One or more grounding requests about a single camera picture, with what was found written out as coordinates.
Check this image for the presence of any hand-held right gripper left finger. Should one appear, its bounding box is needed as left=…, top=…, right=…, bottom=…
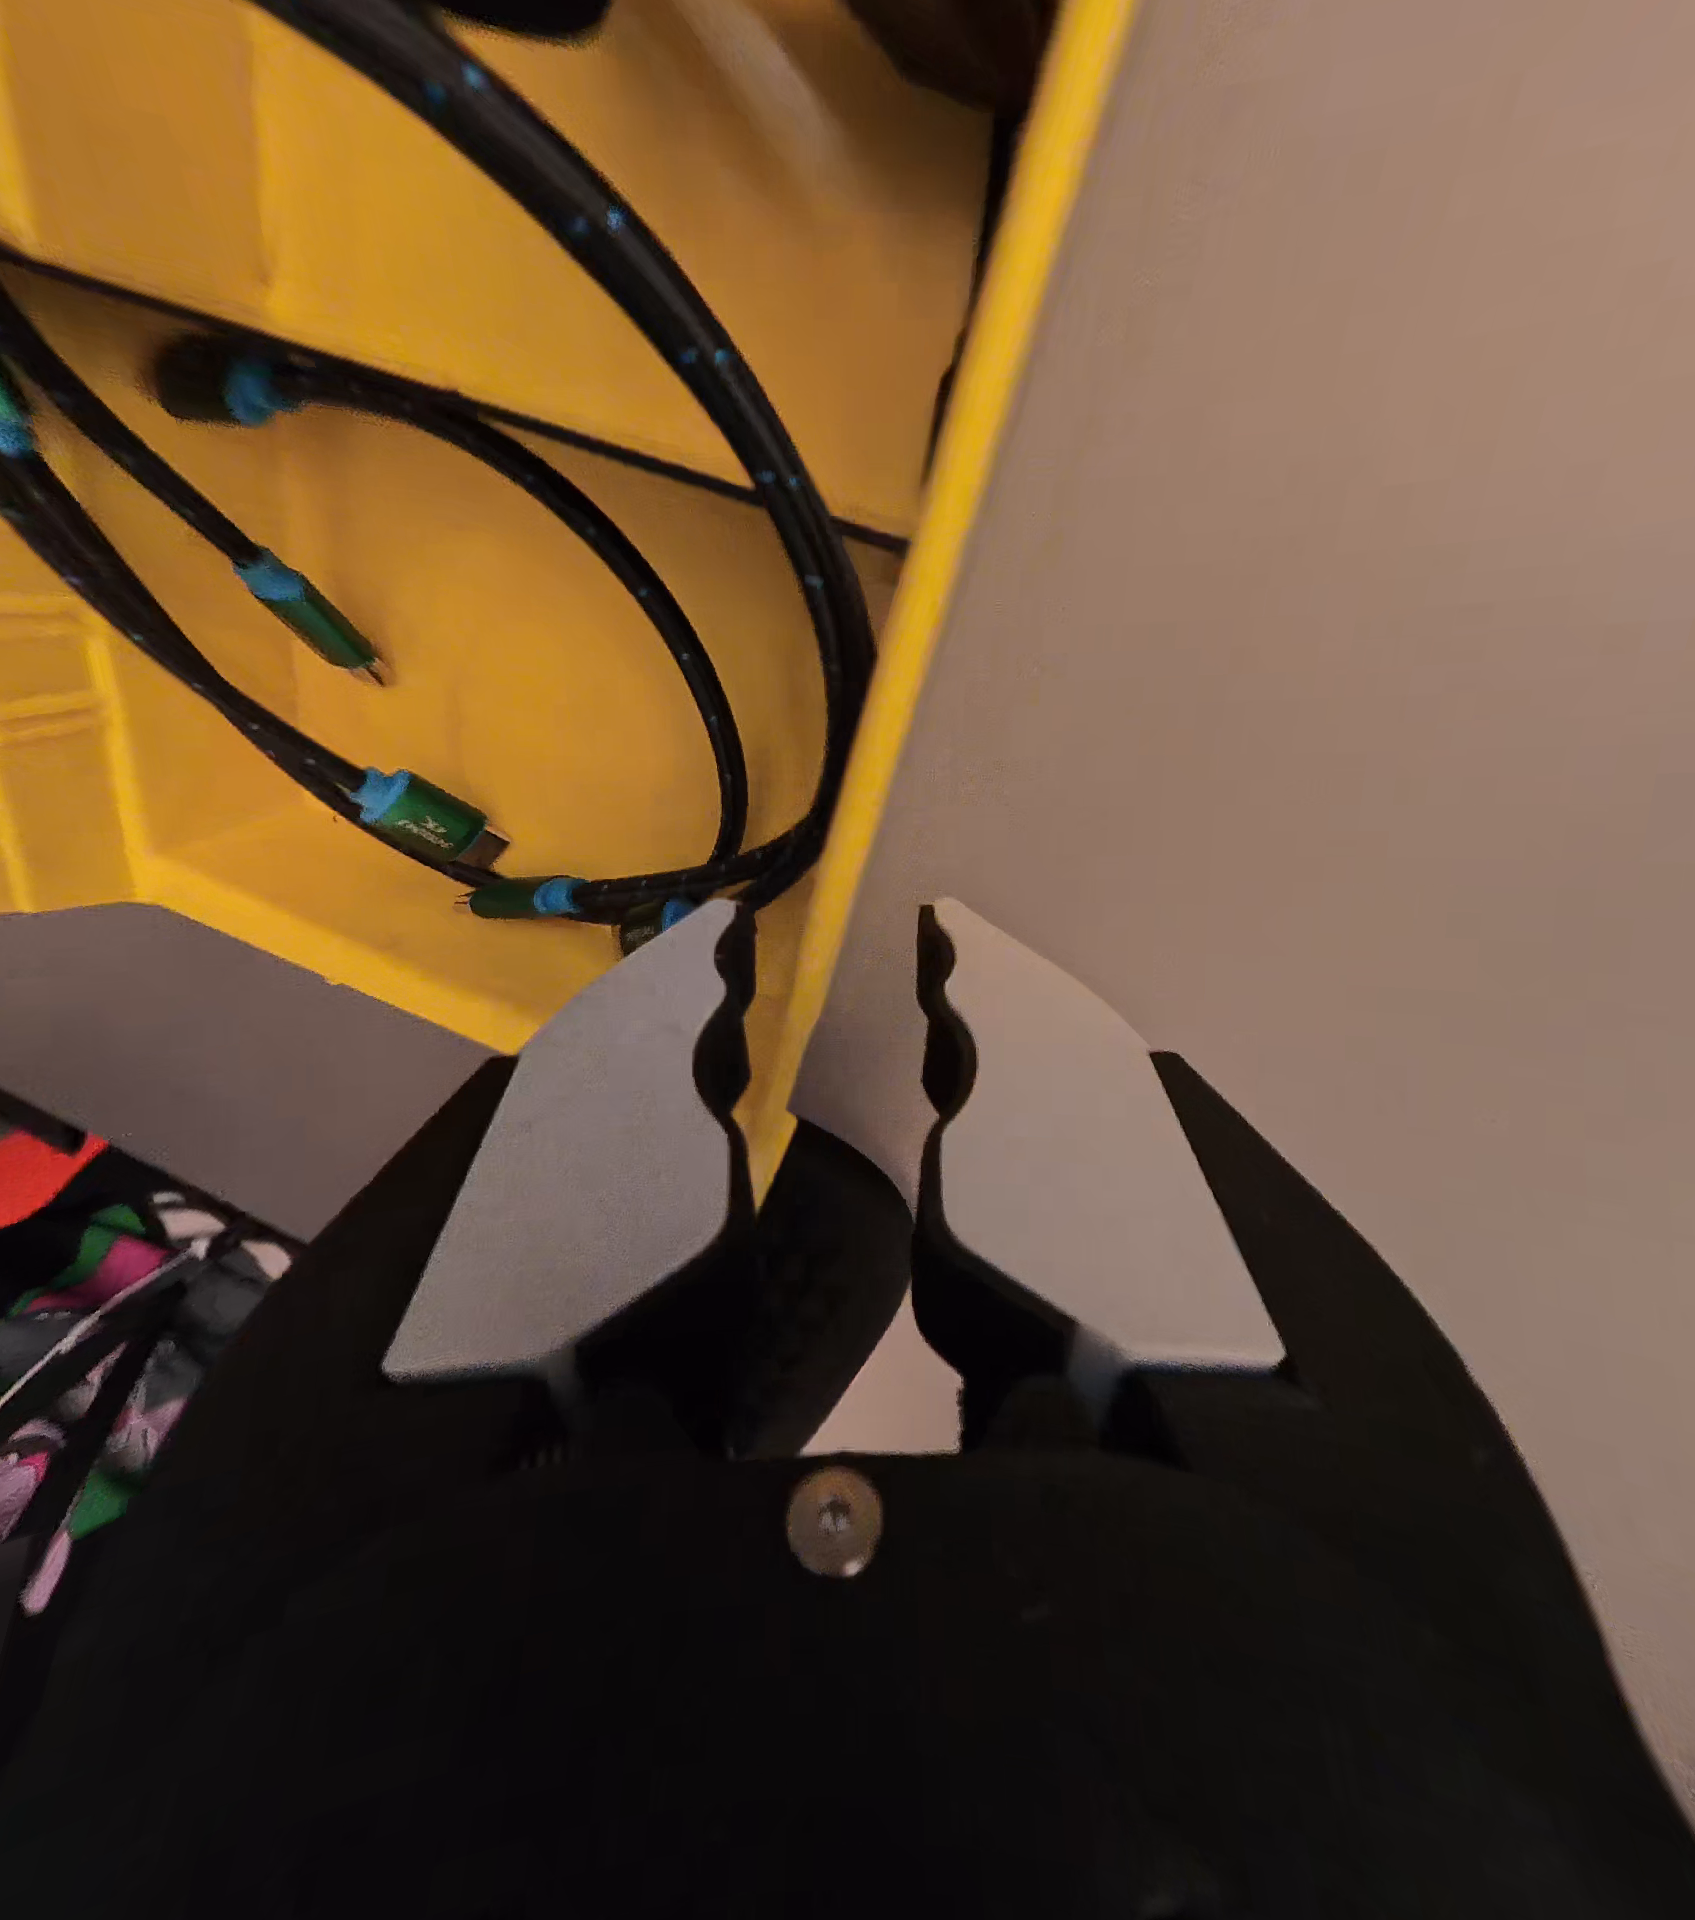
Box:
left=379, top=897, right=763, bottom=1398

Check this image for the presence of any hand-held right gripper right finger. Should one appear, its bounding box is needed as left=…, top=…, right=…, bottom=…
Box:
left=911, top=894, right=1287, bottom=1398

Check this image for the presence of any yellow plastic bin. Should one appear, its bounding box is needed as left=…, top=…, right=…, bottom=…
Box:
left=0, top=0, right=1141, bottom=1210

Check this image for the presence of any black rough rounded object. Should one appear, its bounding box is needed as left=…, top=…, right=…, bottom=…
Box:
left=753, top=1116, right=919, bottom=1460

